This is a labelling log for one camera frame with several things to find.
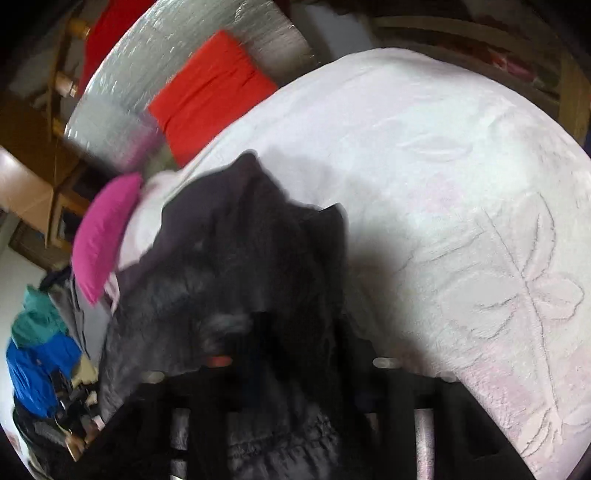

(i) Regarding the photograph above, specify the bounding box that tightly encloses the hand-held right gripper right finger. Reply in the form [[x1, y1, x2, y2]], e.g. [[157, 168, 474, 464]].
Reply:
[[365, 355, 546, 480]]

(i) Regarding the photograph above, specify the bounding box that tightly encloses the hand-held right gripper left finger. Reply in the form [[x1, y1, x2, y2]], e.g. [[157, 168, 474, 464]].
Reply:
[[60, 355, 232, 480]]

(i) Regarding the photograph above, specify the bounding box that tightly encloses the dark padded jacket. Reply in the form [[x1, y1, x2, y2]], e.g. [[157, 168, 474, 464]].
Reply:
[[95, 150, 444, 480]]

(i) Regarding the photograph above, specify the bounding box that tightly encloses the blue garment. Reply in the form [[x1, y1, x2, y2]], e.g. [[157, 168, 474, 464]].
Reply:
[[6, 332, 84, 418]]

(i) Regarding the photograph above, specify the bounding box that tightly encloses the teal garment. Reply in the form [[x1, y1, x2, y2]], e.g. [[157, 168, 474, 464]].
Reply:
[[10, 284, 70, 349]]

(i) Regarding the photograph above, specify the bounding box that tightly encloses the grey garment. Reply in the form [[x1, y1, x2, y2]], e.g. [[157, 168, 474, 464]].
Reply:
[[48, 272, 116, 365]]

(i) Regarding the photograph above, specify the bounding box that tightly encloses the pink pillow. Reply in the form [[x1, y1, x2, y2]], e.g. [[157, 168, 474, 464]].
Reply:
[[71, 173, 144, 305]]

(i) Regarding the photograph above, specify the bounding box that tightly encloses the wooden cabinet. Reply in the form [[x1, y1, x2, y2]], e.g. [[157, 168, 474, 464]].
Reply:
[[0, 92, 93, 268]]

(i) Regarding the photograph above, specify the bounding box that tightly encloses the white embossed blanket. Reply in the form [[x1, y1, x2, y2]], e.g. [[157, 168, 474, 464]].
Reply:
[[106, 46, 591, 480]]

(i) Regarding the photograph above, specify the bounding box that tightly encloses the red pillow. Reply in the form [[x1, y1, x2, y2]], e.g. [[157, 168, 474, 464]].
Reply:
[[148, 30, 280, 169]]

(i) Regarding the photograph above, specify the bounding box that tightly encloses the red cloth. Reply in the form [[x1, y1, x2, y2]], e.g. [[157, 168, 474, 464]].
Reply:
[[78, 0, 158, 97]]

